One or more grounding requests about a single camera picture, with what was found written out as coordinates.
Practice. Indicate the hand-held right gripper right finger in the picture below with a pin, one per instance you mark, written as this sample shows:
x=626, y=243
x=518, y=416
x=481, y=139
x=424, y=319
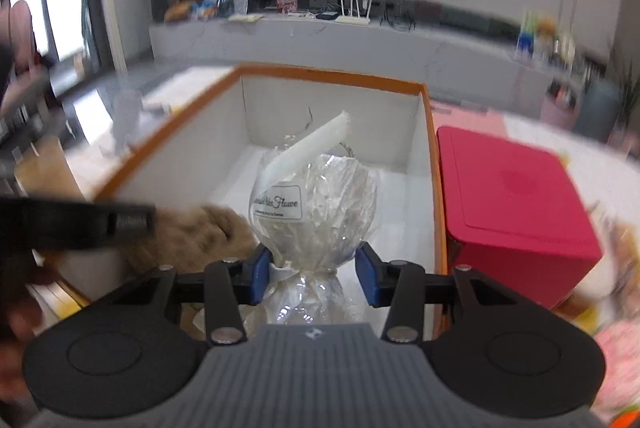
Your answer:
x=367, y=275

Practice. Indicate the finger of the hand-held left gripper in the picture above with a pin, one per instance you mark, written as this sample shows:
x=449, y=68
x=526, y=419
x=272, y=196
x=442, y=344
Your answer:
x=75, y=223

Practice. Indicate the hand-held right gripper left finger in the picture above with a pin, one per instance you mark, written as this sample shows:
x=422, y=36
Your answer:
x=260, y=275

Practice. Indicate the brown plush toy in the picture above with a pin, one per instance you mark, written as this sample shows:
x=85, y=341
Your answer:
x=195, y=238

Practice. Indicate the clear cellophane gift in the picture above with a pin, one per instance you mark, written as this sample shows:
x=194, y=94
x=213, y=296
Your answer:
x=310, y=203

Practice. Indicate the pink soft item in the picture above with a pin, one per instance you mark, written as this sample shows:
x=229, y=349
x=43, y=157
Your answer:
x=620, y=368

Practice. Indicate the red box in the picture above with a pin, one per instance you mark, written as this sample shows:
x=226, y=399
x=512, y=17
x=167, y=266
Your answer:
x=515, y=218

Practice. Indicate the pink mat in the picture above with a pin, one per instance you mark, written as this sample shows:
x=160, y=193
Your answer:
x=465, y=112

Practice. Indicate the pink chair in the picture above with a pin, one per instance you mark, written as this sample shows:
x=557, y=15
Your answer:
x=20, y=32

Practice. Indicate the white marble television console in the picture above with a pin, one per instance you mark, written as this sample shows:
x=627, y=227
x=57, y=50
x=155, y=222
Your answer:
x=350, y=42

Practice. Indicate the orange snack bag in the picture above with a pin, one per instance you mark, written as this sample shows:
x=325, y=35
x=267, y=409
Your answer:
x=177, y=10

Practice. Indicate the white router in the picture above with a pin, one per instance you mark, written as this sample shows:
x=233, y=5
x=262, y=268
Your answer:
x=354, y=10

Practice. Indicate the grey trash can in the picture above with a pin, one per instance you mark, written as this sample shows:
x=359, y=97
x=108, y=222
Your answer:
x=597, y=107

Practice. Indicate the red photo frame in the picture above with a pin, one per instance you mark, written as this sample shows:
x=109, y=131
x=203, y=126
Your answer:
x=287, y=6

